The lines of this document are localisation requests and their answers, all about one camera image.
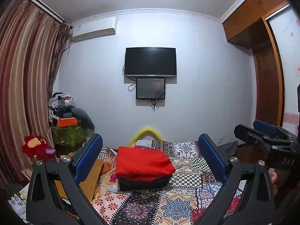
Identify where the red zip pullover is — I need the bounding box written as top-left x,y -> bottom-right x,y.
115,147 -> 176,182

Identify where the grey clothes pile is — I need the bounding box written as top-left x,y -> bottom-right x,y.
48,92 -> 95,134

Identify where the right hand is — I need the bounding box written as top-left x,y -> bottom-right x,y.
269,170 -> 283,196

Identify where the red plush toy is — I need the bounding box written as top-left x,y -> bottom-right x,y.
21,134 -> 56,163

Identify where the green patterned cloth pile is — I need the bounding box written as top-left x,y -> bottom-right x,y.
51,125 -> 87,155

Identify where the patchwork patterned bedspread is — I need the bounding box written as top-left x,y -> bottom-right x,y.
91,139 -> 247,225

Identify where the orange box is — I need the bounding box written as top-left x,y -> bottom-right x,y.
57,117 -> 77,128

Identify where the brown wooden wardrobe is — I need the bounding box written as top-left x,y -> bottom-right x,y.
221,0 -> 288,125

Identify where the white sliding wardrobe door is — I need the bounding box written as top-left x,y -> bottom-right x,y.
268,6 -> 299,134

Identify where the striped brown curtain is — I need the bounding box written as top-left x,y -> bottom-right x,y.
1,0 -> 70,188

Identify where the white air conditioner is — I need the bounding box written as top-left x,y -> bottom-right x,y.
72,17 -> 117,43

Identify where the yellow curved bed rail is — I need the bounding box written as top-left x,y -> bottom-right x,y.
127,126 -> 164,146

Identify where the small wall monitor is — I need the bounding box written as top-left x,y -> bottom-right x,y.
136,77 -> 166,100

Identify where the black wall television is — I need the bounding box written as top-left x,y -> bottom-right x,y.
124,47 -> 177,77

